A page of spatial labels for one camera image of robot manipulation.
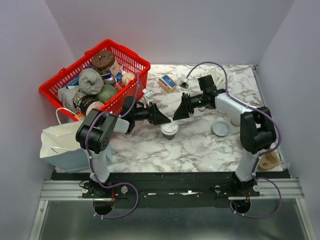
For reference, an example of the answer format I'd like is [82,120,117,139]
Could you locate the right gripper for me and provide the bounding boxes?
[173,92,207,121]

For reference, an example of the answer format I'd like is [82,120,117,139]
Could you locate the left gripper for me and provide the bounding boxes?
[132,102,171,125]

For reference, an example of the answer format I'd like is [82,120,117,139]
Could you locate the white coffee cup lid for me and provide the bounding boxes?
[160,117,179,135]

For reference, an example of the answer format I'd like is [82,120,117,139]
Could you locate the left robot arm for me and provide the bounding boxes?
[75,96,171,198]

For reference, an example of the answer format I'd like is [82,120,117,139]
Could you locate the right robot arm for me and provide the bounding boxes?
[173,75,277,196]

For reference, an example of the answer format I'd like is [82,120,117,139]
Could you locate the small blue orange box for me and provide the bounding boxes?
[158,74,177,93]

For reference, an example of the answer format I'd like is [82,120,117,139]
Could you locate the green melon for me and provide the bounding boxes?
[95,84,118,103]

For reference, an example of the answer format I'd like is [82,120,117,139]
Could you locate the red plastic shopping basket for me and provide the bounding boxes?
[39,39,151,121]

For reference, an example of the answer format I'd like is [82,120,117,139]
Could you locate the black labelled tub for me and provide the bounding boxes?
[76,95,104,117]

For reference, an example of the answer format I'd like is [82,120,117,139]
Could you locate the grey crumpled paper bag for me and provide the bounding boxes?
[78,68,104,95]

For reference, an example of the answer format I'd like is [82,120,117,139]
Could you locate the brown round lid container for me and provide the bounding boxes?
[91,50,115,71]

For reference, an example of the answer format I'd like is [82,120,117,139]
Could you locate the white printed plastic bag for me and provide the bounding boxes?
[57,85,87,113]

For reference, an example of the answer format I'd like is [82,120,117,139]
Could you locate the brown cardboard cup carrier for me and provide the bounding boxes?
[257,152,280,171]

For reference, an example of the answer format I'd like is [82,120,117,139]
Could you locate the white paper bag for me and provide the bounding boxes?
[39,107,114,174]

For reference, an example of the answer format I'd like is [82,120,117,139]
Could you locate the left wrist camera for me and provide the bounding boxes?
[142,89,155,106]

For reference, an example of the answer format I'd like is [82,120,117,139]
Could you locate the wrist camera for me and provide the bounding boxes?
[178,80,190,92]
[142,89,155,106]

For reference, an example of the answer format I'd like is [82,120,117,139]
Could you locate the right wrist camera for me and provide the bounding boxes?
[178,80,190,92]

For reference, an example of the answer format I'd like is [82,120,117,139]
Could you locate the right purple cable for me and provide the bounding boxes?
[184,61,283,219]

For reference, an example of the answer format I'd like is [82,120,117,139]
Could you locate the purple cable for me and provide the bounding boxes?
[184,61,283,219]
[84,71,147,220]

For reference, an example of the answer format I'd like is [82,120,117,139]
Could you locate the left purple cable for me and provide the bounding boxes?
[84,71,147,220]

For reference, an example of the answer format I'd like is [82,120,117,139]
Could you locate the black mounting rail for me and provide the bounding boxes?
[79,171,292,209]

